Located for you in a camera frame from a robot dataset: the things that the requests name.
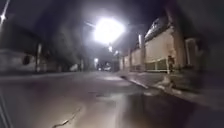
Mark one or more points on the grey concrete sidewalk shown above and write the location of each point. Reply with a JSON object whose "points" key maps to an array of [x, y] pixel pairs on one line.
{"points": [[186, 85]]}

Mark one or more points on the bright street lamp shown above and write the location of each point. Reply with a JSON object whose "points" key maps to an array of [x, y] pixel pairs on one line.
{"points": [[108, 30]]}

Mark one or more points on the dark grey asphalt road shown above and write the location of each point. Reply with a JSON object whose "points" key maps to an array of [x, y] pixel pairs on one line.
{"points": [[76, 100]]}

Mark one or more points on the low pale wall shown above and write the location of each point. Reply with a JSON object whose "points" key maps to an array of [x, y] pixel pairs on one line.
{"points": [[15, 61]]}

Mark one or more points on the vehicle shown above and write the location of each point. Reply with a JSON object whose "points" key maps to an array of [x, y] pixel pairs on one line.
{"points": [[106, 68]]}

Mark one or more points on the pale building with pillars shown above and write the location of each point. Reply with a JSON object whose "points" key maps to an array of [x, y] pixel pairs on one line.
{"points": [[158, 46]]}

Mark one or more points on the broken concrete kerb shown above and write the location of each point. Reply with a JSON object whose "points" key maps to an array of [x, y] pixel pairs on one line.
{"points": [[156, 87]]}

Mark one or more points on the pole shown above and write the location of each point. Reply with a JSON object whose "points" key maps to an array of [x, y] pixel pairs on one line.
{"points": [[38, 58]]}

